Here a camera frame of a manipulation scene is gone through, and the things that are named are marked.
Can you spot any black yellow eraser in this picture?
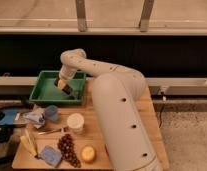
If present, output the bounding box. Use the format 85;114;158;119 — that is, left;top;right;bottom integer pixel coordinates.
62;84;73;95

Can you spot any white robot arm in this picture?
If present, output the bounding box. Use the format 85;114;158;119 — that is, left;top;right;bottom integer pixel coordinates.
56;49;163;171

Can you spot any green plastic tray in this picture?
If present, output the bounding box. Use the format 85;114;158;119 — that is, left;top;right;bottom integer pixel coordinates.
29;70;86;105

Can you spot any blue plastic cup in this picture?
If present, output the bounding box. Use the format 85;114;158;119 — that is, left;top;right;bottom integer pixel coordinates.
44;105;59;122

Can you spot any wooden board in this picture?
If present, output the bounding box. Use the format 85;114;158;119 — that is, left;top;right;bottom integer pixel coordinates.
12;80;169;171

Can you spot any metal fork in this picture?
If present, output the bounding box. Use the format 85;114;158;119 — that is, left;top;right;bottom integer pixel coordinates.
38;127;69;135

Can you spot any bunch of dark grapes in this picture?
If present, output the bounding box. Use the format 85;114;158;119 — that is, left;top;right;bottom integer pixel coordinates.
57;134;81;168

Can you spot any blue bag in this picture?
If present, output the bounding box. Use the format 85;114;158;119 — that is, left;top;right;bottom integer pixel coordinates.
0;108;27;126

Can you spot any yellow banana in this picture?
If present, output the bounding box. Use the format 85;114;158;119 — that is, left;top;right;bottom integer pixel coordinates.
20;129;38;158

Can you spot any blue sponge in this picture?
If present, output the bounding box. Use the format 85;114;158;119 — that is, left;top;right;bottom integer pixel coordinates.
39;146;62;167

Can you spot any yellow orange fruit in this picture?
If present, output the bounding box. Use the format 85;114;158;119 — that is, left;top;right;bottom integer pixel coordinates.
81;145;96;163

